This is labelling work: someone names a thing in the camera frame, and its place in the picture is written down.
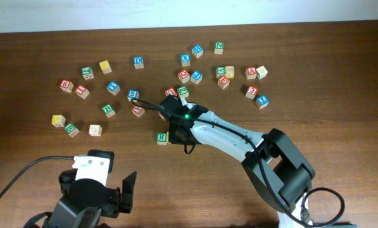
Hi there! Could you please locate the green R block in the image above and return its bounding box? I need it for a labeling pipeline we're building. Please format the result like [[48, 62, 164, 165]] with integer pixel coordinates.
[[156, 133, 168, 145]]

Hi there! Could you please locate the yellow S block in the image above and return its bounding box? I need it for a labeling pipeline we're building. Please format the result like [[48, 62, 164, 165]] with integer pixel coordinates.
[[166, 131, 171, 144]]

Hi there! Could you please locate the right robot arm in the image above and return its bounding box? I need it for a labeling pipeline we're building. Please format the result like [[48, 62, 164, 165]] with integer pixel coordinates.
[[160, 95, 315, 227]]

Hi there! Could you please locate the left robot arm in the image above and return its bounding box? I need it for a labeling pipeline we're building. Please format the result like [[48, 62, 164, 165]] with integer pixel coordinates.
[[23, 149, 137, 228]]

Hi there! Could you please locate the red U block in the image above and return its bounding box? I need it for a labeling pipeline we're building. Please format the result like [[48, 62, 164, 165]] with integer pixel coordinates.
[[165, 87, 177, 96]]

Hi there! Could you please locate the plain wooden block centre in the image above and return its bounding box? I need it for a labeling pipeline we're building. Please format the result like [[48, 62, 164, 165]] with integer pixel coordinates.
[[158, 111, 166, 122]]

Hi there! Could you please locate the plain wooden block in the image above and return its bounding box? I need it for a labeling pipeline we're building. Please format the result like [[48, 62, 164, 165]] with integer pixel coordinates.
[[89, 125, 103, 137], [158, 111, 166, 122], [256, 66, 268, 80]]

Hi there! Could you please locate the green Z block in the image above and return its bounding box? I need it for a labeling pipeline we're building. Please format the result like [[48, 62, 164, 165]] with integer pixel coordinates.
[[177, 86, 189, 99]]

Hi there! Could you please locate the red Q block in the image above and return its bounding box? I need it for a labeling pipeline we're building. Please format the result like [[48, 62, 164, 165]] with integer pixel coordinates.
[[178, 69, 191, 84]]

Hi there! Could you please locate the plain wooden block left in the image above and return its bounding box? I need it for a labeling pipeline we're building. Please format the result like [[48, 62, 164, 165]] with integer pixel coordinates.
[[89, 125, 103, 137]]

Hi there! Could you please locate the red Y block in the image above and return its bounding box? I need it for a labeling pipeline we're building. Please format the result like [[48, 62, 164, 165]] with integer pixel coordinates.
[[132, 106, 145, 118]]

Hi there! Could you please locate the blue P block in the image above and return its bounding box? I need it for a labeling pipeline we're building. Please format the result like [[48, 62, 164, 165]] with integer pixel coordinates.
[[191, 70, 203, 85]]

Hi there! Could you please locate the green B block lower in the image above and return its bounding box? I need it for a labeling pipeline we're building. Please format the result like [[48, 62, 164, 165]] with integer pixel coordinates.
[[64, 122, 80, 137]]

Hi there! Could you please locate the green b block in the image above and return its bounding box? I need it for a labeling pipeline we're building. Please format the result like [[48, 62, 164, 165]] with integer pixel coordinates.
[[101, 104, 115, 118], [64, 122, 80, 137]]

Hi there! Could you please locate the blue 5 block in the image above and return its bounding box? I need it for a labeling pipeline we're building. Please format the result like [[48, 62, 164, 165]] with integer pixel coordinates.
[[127, 89, 139, 101]]

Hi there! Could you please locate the blue X block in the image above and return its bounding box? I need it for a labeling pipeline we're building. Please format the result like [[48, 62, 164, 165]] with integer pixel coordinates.
[[180, 54, 191, 67]]

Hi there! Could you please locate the red E block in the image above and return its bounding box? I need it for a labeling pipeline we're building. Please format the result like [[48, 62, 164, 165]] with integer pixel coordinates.
[[217, 75, 230, 89]]

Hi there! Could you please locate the green B block upper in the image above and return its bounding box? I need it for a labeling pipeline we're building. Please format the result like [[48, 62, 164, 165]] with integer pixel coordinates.
[[101, 104, 115, 118]]

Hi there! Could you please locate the green V block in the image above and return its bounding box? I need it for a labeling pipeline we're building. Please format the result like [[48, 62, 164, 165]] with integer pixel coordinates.
[[216, 66, 226, 79]]

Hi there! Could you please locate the yellow W block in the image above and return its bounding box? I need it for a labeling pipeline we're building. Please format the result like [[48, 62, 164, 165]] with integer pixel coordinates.
[[51, 115, 66, 127]]

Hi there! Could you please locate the blue D block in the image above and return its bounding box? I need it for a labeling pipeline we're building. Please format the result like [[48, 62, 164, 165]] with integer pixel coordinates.
[[133, 56, 144, 69]]

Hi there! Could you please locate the blue H block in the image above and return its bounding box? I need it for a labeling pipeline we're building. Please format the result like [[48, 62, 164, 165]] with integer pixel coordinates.
[[191, 44, 204, 59]]

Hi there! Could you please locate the blue T block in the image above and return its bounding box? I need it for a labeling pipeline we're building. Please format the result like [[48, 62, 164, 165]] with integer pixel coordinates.
[[106, 81, 120, 96]]

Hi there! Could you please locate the yellow edged 8 block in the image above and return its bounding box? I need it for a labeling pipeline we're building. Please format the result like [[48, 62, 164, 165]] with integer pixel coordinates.
[[225, 66, 235, 79]]

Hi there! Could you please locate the red I block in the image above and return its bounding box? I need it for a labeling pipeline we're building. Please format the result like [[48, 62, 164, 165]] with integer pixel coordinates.
[[75, 85, 90, 99]]

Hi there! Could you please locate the green N block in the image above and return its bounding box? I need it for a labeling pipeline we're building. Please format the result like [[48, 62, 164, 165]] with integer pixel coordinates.
[[214, 42, 224, 54]]

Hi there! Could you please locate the red 3 block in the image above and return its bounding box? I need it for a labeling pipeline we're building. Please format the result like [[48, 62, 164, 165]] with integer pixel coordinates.
[[245, 85, 258, 99]]

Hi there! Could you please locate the yellow block top left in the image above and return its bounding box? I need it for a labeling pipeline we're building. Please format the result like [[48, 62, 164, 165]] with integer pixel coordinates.
[[99, 60, 112, 74]]

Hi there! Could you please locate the red A block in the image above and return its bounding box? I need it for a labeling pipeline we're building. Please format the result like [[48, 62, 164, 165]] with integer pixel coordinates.
[[245, 66, 258, 80]]

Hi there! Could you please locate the red 6 block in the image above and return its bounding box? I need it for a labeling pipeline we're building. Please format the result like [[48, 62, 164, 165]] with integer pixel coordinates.
[[60, 80, 74, 92]]

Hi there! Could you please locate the blue I block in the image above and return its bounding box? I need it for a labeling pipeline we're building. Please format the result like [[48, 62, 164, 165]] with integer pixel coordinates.
[[255, 95, 270, 109]]

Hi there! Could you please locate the green C block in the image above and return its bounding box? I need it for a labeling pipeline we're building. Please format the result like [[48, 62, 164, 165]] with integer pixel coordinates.
[[81, 66, 94, 80]]

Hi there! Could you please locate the plain wooden block right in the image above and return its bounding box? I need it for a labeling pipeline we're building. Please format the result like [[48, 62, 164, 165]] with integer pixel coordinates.
[[256, 66, 268, 80]]

